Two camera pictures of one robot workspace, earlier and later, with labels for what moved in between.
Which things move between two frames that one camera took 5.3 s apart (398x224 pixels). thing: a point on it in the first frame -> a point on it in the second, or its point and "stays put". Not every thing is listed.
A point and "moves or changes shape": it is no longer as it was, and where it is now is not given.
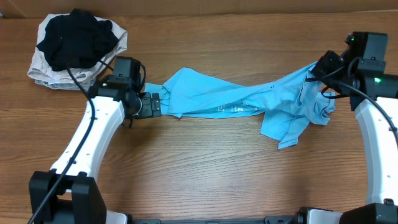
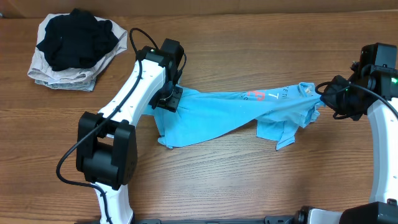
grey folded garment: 86,84 stays put
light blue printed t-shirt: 288,107 moves or changes shape
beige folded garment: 41,67 stays put
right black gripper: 321,66 -> 329,97
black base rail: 269,219 stays put
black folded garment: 77,40 stays put
